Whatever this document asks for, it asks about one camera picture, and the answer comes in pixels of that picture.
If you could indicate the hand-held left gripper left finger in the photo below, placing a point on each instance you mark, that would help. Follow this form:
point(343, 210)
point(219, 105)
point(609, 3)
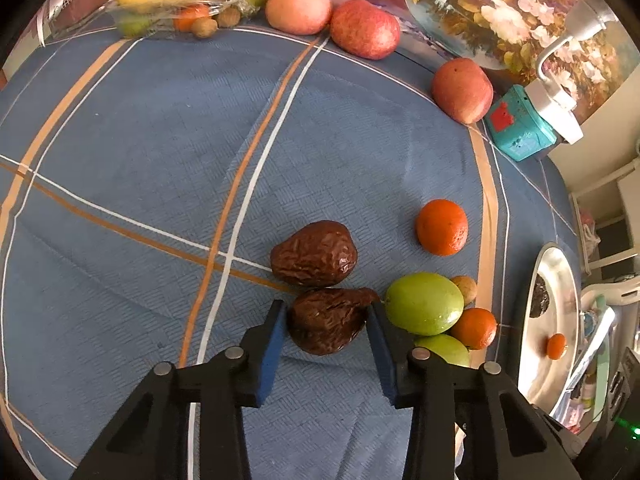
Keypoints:
point(270, 350)

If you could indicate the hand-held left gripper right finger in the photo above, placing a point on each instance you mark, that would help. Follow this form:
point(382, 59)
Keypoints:
point(384, 355)

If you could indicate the brown wrinkled dried date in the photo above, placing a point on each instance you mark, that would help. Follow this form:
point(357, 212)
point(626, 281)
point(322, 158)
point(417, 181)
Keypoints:
point(314, 254)
point(325, 321)

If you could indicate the small orange tangerine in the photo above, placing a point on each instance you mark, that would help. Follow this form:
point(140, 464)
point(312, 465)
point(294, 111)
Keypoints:
point(475, 328)
point(191, 16)
point(556, 346)

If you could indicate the small brown round fruit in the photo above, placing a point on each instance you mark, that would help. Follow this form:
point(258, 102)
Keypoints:
point(466, 289)
point(204, 27)
point(228, 16)

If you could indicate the oval metal tray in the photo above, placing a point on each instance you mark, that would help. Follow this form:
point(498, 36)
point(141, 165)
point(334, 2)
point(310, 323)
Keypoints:
point(537, 375)

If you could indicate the large orange tangerine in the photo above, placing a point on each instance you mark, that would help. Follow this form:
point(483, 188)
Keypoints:
point(442, 227)

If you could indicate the dark wrinkled dried date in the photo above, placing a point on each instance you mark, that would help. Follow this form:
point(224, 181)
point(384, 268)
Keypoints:
point(540, 300)

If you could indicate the teal toy house box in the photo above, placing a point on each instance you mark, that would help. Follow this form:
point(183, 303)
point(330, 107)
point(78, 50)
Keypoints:
point(520, 130)

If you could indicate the red elongated apple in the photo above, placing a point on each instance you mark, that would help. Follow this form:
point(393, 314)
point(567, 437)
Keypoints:
point(462, 90)

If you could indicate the red speckled apple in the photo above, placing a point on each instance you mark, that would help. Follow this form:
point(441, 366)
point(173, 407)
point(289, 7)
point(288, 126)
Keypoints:
point(365, 29)

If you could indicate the pale pink apple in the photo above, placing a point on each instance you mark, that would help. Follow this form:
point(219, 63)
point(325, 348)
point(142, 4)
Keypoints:
point(298, 10)

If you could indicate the clear plastic fruit tray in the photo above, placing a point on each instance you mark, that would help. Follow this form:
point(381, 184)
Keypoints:
point(160, 12)

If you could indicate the floral painting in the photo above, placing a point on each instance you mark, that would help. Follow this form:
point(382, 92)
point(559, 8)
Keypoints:
point(475, 5)

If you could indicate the clear acrylic box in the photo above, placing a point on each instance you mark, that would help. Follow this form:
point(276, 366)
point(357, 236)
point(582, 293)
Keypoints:
point(75, 5)

